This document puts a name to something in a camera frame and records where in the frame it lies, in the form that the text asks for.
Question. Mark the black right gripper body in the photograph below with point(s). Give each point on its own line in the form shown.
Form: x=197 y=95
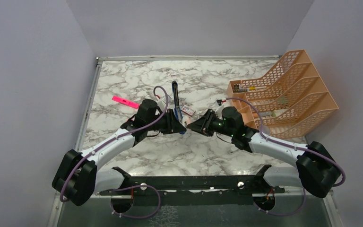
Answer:
x=218 y=127

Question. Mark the peach plastic desk organizer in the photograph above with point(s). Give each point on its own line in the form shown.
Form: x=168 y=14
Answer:
x=293 y=89

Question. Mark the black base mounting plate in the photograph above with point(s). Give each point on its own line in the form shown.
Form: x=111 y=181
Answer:
x=191 y=190

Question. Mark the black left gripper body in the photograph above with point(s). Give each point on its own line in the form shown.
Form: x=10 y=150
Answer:
x=162 y=126

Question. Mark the blue stapler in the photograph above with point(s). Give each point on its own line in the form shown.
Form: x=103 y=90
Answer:
x=177 y=109

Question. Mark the pink flat plastic bar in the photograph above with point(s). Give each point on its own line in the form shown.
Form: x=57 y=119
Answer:
x=125 y=102

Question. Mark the black piano keyboard ruler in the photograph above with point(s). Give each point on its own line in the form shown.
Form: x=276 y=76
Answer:
x=239 y=88

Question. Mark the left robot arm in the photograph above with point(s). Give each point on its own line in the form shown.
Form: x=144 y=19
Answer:
x=80 y=174

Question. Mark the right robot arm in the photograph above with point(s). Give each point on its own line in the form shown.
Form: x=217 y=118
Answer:
x=310 y=166

